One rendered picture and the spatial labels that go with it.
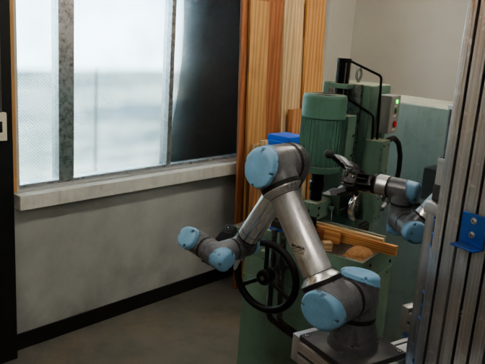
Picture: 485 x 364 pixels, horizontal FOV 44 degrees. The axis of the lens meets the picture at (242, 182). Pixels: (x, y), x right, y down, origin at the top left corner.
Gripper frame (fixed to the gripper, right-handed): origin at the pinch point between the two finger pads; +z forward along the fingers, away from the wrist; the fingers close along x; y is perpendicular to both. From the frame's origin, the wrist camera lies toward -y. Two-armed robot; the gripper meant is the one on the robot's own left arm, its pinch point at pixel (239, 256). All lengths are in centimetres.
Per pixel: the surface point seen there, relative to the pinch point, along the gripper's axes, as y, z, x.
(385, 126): -74, 35, 25
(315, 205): -30.8, 22.9, 11.1
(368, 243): -23, 32, 34
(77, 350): 67, 57, -113
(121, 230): -1, 69, -127
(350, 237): -23.0, 31.9, 26.0
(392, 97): -84, 29, 26
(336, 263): -10.4, 21.3, 28.3
